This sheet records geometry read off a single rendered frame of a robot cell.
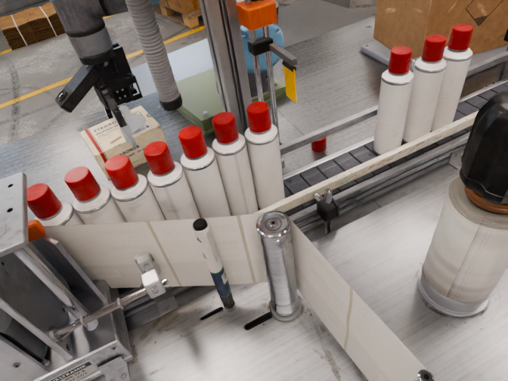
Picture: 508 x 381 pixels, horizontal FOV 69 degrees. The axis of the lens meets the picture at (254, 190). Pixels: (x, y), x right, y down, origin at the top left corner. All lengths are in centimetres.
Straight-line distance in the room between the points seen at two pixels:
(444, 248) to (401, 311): 12
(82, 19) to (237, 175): 43
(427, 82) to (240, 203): 38
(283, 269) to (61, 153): 78
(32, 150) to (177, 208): 68
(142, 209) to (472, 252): 41
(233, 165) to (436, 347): 36
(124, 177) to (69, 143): 62
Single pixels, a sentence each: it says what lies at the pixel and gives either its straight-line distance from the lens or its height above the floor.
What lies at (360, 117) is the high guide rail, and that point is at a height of 96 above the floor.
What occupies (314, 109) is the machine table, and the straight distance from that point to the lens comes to 99.
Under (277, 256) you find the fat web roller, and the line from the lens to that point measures 42.
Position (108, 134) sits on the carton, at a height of 90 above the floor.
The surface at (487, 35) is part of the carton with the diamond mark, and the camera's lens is 122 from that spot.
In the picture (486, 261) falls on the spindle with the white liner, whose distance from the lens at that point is 48.
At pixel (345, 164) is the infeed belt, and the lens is 75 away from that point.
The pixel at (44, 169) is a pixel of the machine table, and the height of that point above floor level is 83.
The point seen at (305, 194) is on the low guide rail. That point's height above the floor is 91.
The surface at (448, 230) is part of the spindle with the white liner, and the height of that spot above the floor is 103.
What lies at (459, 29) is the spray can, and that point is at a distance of 75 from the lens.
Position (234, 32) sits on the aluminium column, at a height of 115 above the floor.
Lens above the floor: 137
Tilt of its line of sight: 44 degrees down
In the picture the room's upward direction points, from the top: 11 degrees counter-clockwise
